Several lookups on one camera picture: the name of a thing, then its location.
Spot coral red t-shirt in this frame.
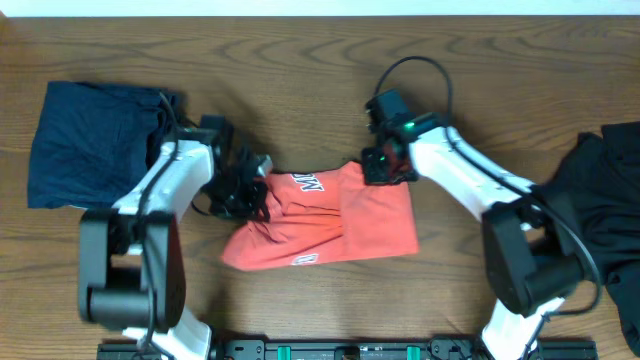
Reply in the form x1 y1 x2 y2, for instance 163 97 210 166
221 162 419 271

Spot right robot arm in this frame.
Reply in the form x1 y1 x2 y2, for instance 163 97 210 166
362 90 602 359

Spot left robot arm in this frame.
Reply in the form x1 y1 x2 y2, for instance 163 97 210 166
77 116 272 359

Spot folded navy blue garment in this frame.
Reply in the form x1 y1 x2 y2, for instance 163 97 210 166
27 81 181 209

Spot black garment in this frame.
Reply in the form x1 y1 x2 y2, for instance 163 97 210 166
546 122 639 355

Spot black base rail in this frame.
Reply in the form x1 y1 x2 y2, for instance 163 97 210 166
97 338 599 360

